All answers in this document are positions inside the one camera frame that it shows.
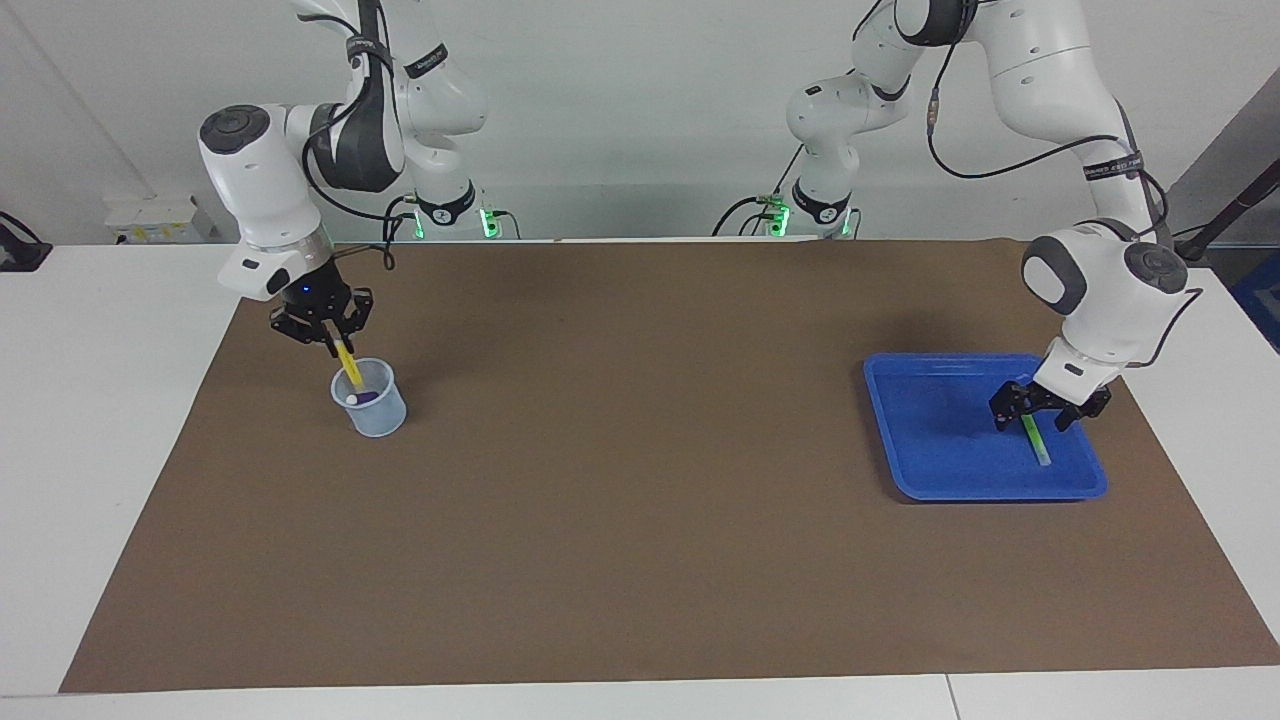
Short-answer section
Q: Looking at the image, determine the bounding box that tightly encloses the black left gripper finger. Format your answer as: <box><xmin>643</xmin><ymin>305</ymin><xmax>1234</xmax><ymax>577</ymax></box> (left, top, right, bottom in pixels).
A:
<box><xmin>990</xmin><ymin>383</ymin><xmax>1031</xmax><ymax>433</ymax></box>
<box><xmin>1055</xmin><ymin>388</ymin><xmax>1113</xmax><ymax>433</ymax></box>

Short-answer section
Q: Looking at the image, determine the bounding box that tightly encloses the yellow pen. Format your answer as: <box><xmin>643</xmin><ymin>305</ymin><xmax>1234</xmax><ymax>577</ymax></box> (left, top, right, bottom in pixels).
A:
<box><xmin>335</xmin><ymin>338</ymin><xmax>363</xmax><ymax>405</ymax></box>

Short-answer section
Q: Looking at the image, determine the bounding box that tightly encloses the blue plastic tray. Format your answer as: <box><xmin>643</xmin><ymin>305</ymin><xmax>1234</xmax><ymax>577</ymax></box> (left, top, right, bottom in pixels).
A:
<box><xmin>863</xmin><ymin>352</ymin><xmax>1109</xmax><ymax>502</ymax></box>

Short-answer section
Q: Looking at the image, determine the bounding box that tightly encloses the translucent plastic cup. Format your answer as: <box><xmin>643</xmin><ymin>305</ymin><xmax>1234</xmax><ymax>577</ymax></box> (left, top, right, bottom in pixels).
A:
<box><xmin>330</xmin><ymin>357</ymin><xmax>408</xmax><ymax>439</ymax></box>

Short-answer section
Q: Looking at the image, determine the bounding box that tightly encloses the white power strip box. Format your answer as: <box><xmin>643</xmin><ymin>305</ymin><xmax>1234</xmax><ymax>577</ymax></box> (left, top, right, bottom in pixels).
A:
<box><xmin>105</xmin><ymin>197</ymin><xmax>216</xmax><ymax>245</ymax></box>

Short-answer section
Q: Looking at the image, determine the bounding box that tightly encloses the blue crate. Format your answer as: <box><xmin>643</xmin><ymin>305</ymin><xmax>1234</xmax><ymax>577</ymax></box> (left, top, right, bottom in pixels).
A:
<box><xmin>1228</xmin><ymin>250</ymin><xmax>1280</xmax><ymax>353</ymax></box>

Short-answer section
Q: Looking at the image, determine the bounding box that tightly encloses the black stand pole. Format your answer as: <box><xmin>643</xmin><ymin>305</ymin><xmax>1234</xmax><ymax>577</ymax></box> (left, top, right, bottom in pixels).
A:
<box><xmin>1175</xmin><ymin>158</ymin><xmax>1280</xmax><ymax>264</ymax></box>

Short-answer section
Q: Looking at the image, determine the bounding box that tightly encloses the brown table mat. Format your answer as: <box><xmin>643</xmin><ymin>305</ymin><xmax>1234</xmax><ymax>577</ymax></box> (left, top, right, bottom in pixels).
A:
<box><xmin>60</xmin><ymin>240</ymin><xmax>1280</xmax><ymax>694</ymax></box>

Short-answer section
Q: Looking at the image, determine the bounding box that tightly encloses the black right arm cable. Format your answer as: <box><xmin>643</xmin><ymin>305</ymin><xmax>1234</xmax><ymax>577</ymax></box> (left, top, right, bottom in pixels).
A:
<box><xmin>290</xmin><ymin>0</ymin><xmax>401</xmax><ymax>271</ymax></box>

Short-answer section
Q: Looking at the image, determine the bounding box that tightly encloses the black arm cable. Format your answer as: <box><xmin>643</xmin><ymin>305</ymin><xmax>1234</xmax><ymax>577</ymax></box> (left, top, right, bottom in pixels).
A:
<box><xmin>925</xmin><ymin>0</ymin><xmax>1201</xmax><ymax>371</ymax></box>
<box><xmin>290</xmin><ymin>0</ymin><xmax>401</xmax><ymax>271</ymax></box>

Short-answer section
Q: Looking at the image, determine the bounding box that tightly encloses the black right base cable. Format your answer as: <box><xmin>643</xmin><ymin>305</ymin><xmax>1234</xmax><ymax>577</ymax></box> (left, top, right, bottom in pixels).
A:
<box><xmin>383</xmin><ymin>193</ymin><xmax>421</xmax><ymax>242</ymax></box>

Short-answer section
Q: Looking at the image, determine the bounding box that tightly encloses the black base cable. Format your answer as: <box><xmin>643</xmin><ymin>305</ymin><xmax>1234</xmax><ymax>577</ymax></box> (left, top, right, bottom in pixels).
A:
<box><xmin>712</xmin><ymin>150</ymin><xmax>806</xmax><ymax>238</ymax></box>
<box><xmin>383</xmin><ymin>193</ymin><xmax>421</xmax><ymax>242</ymax></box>

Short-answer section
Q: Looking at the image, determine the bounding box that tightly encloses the black clamp mount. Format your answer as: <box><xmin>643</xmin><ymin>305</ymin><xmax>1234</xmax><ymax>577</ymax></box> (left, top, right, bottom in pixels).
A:
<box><xmin>0</xmin><ymin>212</ymin><xmax>53</xmax><ymax>272</ymax></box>

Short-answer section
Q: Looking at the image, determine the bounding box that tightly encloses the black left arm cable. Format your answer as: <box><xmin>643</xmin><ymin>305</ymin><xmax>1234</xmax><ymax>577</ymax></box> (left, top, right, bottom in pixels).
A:
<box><xmin>925</xmin><ymin>0</ymin><xmax>1201</xmax><ymax>371</ymax></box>

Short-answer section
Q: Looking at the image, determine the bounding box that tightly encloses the black left base cable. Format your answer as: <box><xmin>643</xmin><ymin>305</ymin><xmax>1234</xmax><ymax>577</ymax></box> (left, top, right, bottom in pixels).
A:
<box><xmin>712</xmin><ymin>150</ymin><xmax>806</xmax><ymax>238</ymax></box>

